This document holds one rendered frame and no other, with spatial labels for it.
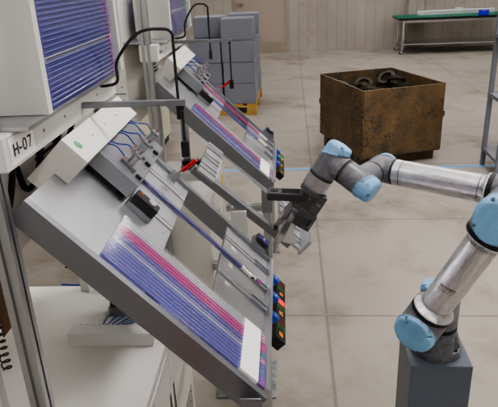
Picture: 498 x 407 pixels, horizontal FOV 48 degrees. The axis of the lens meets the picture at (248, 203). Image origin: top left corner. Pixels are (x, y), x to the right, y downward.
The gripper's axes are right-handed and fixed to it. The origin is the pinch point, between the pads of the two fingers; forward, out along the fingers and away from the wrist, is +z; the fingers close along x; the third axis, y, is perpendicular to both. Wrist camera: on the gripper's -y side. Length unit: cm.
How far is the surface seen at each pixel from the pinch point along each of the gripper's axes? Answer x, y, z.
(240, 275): -4.2, -3.0, 14.2
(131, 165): -12.1, -46.4, -4.7
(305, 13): 1101, 49, -19
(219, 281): -16.3, -9.8, 12.3
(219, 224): 19.0, -13.4, 12.8
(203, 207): 19.0, -21.0, 10.1
